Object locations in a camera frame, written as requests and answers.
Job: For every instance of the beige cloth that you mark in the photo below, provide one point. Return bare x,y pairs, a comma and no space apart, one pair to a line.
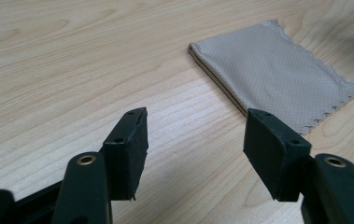
268,71

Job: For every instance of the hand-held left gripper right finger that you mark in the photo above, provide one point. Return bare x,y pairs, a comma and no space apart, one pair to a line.
272,155

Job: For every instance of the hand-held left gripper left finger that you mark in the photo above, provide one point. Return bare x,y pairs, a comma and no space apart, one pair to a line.
128,155

